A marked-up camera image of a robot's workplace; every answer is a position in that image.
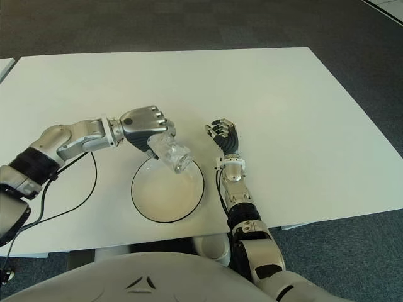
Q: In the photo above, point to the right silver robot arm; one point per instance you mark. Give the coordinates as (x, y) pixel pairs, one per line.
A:
(245, 220)

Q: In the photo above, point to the clear water bottle blue cap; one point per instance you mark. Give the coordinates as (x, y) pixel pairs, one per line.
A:
(171, 155)

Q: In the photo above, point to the grey robot torso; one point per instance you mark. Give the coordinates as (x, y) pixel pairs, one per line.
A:
(157, 277)

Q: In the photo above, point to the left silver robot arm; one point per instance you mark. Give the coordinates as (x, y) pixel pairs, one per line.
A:
(50, 148)

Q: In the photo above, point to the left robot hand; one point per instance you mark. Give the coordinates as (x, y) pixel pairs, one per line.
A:
(140, 122)

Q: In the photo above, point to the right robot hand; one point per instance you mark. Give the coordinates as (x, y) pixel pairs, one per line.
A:
(228, 138)

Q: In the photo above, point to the white flat board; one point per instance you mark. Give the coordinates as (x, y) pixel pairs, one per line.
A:
(387, 6)

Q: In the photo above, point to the small black floor object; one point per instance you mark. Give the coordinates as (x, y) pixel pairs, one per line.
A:
(6, 275)

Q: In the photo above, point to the white plate black rim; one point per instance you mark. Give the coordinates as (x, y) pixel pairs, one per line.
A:
(167, 195)

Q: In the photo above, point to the neighbouring white table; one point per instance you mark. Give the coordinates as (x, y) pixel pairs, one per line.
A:
(5, 69)

